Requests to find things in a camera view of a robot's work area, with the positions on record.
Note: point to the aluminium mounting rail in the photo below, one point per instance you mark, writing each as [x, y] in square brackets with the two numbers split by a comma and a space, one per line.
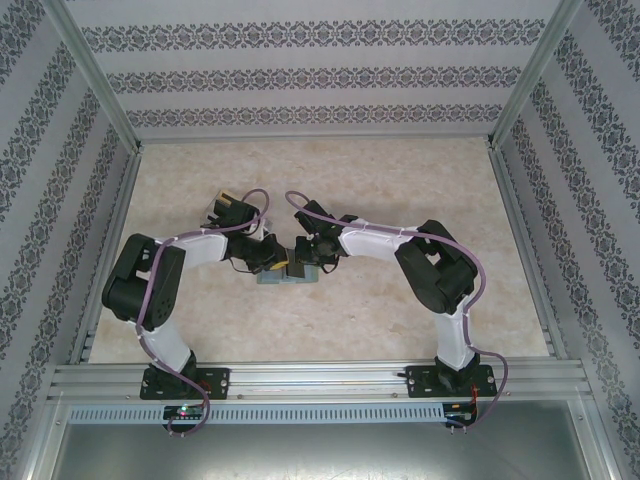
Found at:
[320, 380]

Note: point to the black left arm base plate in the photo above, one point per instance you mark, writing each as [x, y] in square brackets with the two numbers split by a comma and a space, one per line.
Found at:
[220, 382]

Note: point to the clear plastic box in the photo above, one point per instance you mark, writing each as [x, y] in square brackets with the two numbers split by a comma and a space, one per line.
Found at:
[212, 207]

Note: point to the aluminium table side rail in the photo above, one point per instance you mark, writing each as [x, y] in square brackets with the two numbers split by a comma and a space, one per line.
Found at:
[122, 200]
[511, 200]

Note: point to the yellow card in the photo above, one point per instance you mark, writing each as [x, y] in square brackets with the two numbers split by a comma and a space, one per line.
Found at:
[283, 260]

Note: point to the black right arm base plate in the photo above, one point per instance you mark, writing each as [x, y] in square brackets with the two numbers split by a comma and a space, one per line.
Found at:
[417, 382]

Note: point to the aluminium front frame bar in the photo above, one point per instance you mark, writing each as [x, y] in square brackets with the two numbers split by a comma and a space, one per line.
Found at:
[595, 440]
[42, 440]

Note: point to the grey sheet metal panel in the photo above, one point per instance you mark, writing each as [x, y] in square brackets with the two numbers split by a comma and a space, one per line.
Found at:
[320, 450]

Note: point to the aluminium frame post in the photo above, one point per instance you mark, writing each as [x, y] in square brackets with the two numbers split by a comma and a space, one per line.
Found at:
[531, 75]
[95, 75]

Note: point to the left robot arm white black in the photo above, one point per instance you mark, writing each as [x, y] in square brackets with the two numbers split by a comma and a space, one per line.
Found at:
[200, 247]

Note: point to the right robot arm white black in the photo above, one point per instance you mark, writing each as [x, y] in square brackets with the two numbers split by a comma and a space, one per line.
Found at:
[370, 240]

